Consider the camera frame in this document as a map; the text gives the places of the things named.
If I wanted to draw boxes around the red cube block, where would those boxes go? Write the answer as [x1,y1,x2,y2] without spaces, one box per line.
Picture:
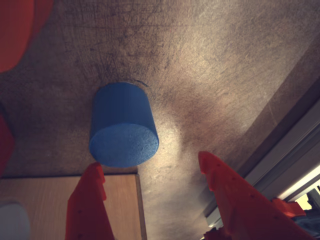
[0,109,15,176]

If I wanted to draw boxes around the orange rounded triangle block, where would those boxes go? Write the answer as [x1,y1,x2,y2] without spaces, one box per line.
[0,0,55,74]

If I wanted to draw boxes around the red perforated base plate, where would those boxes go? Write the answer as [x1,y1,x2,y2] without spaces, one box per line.
[272,197,307,218]

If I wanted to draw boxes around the wooden shape sorter box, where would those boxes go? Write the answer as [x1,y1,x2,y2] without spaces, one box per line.
[0,174,148,240]

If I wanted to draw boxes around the blue cylinder block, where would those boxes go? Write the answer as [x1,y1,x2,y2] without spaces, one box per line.
[89,81,160,169]

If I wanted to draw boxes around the aluminium profile rail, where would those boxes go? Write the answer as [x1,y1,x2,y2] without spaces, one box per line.
[204,96,320,233]

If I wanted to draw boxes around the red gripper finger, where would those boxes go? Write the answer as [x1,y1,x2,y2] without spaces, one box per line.
[64,161,116,240]
[198,150,316,240]

